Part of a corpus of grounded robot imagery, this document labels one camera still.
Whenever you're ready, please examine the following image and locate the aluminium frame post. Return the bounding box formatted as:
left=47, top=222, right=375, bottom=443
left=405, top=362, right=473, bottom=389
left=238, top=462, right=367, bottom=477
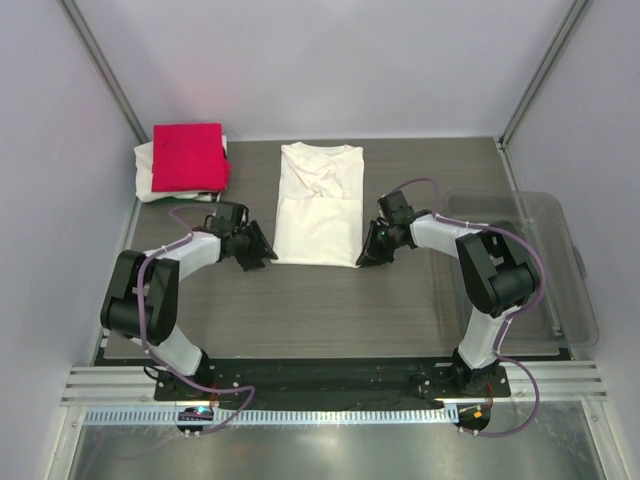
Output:
left=57, top=0, right=150, bottom=143
left=496, top=0, right=592, bottom=150

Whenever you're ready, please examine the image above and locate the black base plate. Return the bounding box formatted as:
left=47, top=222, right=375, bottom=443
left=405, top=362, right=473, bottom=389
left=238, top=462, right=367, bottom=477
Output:
left=154, top=357, right=511, bottom=402

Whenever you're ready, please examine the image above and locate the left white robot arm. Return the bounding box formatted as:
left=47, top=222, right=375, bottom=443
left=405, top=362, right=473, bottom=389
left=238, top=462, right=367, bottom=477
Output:
left=100, top=201, right=277, bottom=399

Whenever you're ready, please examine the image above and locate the clear plastic bin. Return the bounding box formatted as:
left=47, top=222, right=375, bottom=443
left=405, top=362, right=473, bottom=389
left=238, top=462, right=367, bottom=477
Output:
left=443, top=190, right=599, bottom=356

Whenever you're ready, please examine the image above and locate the left aluminium frame post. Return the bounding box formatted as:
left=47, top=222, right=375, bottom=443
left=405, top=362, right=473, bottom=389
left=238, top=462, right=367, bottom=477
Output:
left=57, top=0, right=150, bottom=143

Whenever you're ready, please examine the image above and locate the aluminium front rail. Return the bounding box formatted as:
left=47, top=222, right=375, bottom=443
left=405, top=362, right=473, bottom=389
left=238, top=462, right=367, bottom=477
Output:
left=60, top=360, right=608, bottom=407

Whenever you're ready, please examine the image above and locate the right aluminium frame post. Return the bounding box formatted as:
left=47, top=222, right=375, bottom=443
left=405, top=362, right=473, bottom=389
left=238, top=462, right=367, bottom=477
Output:
left=496, top=0, right=592, bottom=150

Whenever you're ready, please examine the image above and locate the folded green t-shirt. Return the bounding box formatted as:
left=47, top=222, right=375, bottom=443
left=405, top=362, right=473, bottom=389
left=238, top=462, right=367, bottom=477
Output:
left=145, top=192, right=221, bottom=203

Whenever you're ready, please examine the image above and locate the folded white t-shirt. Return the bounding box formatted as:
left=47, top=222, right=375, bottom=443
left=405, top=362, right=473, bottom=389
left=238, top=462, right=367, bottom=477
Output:
left=134, top=141, right=226, bottom=203

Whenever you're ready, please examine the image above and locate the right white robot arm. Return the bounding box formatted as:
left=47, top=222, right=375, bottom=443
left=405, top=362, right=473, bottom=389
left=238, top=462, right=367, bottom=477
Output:
left=356, top=190, right=546, bottom=396

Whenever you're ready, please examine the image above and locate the folded pink t-shirt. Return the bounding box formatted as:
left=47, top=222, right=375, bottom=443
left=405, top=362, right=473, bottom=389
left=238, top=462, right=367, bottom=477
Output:
left=151, top=123, right=231, bottom=193

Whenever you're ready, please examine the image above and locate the white Coca-Cola t-shirt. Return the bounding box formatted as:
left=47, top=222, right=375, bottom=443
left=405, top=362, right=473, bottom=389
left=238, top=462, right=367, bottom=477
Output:
left=273, top=142, right=364, bottom=268

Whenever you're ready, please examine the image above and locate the white slotted cable duct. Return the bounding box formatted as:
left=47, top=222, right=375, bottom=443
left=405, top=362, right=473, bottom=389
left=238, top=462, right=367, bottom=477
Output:
left=84, top=405, right=459, bottom=427

